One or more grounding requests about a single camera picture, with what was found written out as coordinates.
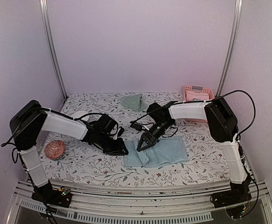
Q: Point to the white bowl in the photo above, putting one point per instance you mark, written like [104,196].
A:
[82,115]

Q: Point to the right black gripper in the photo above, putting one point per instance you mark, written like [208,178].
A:
[147,132]

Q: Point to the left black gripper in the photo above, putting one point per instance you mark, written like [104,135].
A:
[118,150]

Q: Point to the front aluminium rail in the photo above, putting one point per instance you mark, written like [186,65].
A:
[97,204]

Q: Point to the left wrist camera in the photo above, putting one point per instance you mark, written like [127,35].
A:
[119,132]

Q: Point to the pink rolled towel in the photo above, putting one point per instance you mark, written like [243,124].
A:
[196,96]

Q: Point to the pink plastic basket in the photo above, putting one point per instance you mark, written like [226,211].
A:
[198,89]

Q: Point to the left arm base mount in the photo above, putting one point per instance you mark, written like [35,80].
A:
[59,197]

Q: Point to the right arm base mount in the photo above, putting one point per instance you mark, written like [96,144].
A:
[237,194]

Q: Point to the right aluminium frame post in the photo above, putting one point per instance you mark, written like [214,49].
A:
[231,45]

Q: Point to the left aluminium frame post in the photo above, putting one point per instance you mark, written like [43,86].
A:
[51,46]

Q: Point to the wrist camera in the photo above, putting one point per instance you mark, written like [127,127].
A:
[119,132]
[139,127]

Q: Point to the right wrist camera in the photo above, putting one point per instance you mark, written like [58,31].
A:
[139,127]

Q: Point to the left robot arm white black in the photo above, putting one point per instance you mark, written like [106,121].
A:
[32,119]

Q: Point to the aluminium frame post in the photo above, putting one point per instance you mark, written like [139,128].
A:
[231,45]
[51,46]

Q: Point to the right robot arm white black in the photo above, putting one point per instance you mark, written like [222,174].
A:
[223,129]

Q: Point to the light blue towel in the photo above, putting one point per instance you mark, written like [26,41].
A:
[166,152]

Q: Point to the green towel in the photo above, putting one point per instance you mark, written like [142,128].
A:
[133,102]

